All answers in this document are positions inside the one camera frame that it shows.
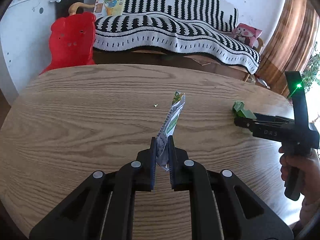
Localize brown curtain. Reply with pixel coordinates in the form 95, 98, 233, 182
257, 0, 319, 96

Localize black side cabinet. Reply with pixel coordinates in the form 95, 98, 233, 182
55, 0, 84, 19

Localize white cabinet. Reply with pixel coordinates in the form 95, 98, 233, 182
1, 0, 56, 105

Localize person's right hand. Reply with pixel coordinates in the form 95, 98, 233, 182
279, 148, 319, 204

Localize pink cartoon pillow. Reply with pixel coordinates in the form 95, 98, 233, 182
231, 23, 263, 48

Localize green potted plant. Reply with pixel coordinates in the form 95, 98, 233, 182
302, 42, 319, 93

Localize colourful picture book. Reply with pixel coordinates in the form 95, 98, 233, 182
93, 0, 126, 18

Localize white green torn wrapper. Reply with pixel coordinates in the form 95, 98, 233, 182
156, 91, 185, 171

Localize black white striped sofa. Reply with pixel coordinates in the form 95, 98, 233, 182
84, 0, 260, 74

